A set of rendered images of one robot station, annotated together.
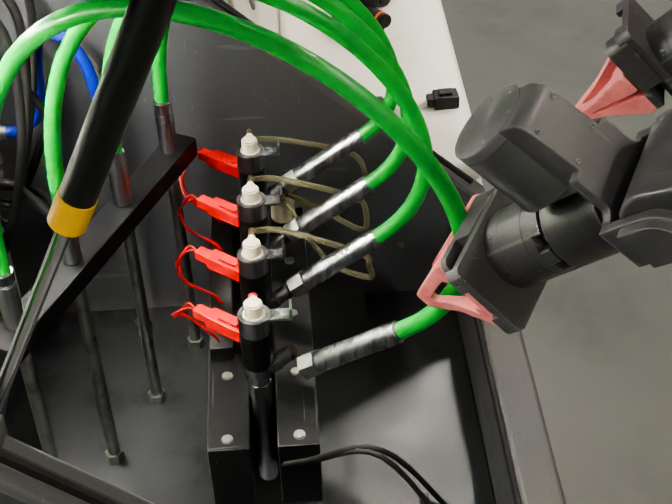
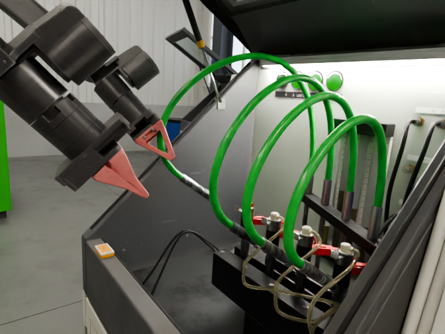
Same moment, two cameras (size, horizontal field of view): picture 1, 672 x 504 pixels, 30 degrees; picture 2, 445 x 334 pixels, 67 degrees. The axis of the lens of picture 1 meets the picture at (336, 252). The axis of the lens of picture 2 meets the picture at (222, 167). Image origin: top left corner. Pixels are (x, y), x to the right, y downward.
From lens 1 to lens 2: 1.46 m
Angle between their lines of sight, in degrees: 118
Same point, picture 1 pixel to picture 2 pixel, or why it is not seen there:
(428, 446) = not seen: outside the picture
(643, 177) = not seen: hidden behind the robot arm
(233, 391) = (258, 256)
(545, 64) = not seen: outside the picture
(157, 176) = (353, 228)
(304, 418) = (225, 256)
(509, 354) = (161, 325)
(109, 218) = (338, 215)
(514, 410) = (147, 301)
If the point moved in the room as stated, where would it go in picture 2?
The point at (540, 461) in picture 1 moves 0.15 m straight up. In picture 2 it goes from (127, 286) to (128, 214)
